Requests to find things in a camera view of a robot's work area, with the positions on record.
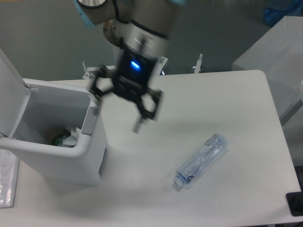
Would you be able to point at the white trash can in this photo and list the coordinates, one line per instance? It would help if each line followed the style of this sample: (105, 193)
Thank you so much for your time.
(33, 112)

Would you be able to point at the white covered side table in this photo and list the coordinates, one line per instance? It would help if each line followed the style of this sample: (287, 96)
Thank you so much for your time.
(279, 54)

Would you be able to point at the white pedestal base bracket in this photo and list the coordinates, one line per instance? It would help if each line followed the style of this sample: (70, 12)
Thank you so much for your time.
(89, 72)

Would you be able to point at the blue object in background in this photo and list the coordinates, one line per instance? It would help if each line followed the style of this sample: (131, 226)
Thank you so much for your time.
(275, 10)

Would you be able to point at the metal clamp bolt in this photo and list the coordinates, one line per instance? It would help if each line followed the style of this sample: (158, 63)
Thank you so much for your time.
(198, 67)

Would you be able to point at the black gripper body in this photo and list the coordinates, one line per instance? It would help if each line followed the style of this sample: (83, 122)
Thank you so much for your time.
(130, 81)

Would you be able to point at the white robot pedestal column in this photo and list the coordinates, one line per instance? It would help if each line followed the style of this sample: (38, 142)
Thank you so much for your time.
(118, 34)

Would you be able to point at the green trash inside can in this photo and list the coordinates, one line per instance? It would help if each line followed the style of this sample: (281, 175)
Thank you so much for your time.
(57, 140)

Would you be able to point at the clear plastic water bottle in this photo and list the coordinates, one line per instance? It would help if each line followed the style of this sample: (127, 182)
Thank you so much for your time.
(199, 161)

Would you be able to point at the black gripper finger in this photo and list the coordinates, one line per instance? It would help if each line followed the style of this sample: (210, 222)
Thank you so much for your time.
(101, 84)
(147, 113)

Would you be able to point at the clear plastic bag trash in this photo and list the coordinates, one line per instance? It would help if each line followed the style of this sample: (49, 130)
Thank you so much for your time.
(70, 137)

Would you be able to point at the black device at table edge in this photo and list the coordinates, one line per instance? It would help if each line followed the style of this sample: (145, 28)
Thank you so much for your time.
(295, 203)

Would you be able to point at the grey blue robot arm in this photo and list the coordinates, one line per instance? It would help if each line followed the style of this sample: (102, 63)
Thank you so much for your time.
(157, 17)

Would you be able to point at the laminated paper sheet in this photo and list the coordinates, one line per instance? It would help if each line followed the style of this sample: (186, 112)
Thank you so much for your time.
(9, 165)

